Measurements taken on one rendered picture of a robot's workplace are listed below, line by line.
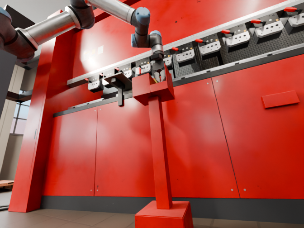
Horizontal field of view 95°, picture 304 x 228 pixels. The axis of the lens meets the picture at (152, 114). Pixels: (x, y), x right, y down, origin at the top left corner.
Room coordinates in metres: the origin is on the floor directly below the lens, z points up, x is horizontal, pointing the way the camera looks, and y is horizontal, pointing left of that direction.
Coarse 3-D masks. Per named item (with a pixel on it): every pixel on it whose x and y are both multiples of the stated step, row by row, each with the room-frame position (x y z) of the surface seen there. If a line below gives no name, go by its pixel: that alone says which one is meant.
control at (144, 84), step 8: (168, 72) 0.69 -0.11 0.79; (136, 80) 0.68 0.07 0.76; (144, 80) 0.66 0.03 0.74; (152, 80) 0.70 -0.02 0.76; (168, 80) 0.66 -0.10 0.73; (136, 88) 0.68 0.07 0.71; (144, 88) 0.67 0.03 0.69; (152, 88) 0.65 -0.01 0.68; (160, 88) 0.64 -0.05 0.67; (168, 88) 0.63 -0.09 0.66; (136, 96) 0.69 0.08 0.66; (144, 96) 0.70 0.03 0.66; (152, 96) 0.71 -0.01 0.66; (160, 96) 0.72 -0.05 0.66; (168, 96) 0.72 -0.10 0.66; (144, 104) 0.82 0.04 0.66
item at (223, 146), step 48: (192, 96) 0.89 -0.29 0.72; (240, 96) 0.79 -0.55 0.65; (96, 144) 1.17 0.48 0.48; (144, 144) 1.02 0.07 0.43; (192, 144) 0.91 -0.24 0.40; (240, 144) 0.82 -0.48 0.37; (288, 144) 0.74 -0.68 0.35; (48, 192) 1.35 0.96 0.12; (96, 192) 1.17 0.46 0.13; (144, 192) 1.03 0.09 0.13; (192, 192) 0.92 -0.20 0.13; (240, 192) 0.84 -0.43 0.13; (288, 192) 0.77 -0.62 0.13
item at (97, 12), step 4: (120, 0) 1.19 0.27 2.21; (124, 0) 1.17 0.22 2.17; (128, 0) 1.17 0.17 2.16; (132, 0) 1.17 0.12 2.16; (136, 0) 1.18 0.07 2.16; (128, 4) 1.21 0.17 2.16; (132, 4) 1.21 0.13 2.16; (96, 12) 1.32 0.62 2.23; (100, 12) 1.30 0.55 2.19; (104, 12) 1.28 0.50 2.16; (96, 16) 1.33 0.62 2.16; (100, 16) 1.33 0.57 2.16; (104, 16) 1.34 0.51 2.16; (108, 16) 1.34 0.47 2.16; (96, 20) 1.38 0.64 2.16; (100, 20) 1.39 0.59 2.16; (72, 28) 1.47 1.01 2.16; (76, 28) 1.47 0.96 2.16; (80, 28) 1.48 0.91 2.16; (76, 32) 1.53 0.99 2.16
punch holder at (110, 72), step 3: (111, 69) 1.26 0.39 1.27; (114, 69) 1.25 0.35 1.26; (105, 72) 1.28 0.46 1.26; (108, 72) 1.27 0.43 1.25; (111, 72) 1.26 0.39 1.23; (114, 72) 1.25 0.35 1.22; (117, 72) 1.29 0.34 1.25; (105, 75) 1.28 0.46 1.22; (108, 75) 1.27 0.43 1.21; (111, 75) 1.26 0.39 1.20; (105, 81) 1.28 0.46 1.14; (105, 84) 1.28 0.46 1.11; (108, 84) 1.28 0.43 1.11; (108, 87) 1.34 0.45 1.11; (111, 87) 1.35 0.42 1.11
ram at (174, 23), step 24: (144, 0) 1.11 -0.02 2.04; (168, 0) 1.01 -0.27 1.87; (192, 0) 0.94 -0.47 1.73; (216, 0) 0.87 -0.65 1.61; (240, 0) 0.82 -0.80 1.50; (264, 0) 0.77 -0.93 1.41; (96, 24) 1.34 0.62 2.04; (120, 24) 1.22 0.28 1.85; (168, 24) 1.03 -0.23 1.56; (192, 24) 0.95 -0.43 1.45; (216, 24) 0.89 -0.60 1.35; (72, 48) 1.48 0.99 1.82; (96, 48) 1.33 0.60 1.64; (120, 48) 1.22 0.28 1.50; (144, 48) 1.12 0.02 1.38; (168, 48) 1.04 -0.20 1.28; (72, 72) 1.46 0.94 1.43; (96, 72) 1.33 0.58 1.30
